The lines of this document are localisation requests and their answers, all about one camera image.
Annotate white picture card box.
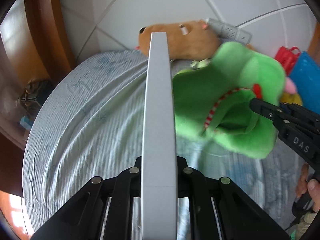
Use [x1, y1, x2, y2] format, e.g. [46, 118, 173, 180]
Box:
[141, 32, 177, 239]

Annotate green frog plush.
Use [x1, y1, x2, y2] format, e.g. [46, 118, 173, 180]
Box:
[172, 42, 286, 159]

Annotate yellow striped tiger plush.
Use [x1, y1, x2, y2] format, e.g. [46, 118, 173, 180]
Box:
[280, 92, 303, 106]

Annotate pink star plush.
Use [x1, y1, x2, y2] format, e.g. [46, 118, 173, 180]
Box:
[284, 76, 297, 94]

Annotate person right hand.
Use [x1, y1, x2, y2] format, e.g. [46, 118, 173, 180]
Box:
[296, 163, 320, 212]

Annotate blue plastic storage crate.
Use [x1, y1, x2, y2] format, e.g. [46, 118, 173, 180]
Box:
[289, 51, 320, 114]

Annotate red plastic toy case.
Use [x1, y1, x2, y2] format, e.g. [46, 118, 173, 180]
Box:
[274, 46, 301, 76]

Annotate brown bear plush striped shirt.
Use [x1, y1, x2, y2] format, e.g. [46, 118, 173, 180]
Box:
[137, 20, 220, 61]

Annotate grey wall socket panel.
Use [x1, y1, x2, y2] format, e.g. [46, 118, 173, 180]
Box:
[206, 18, 252, 44]

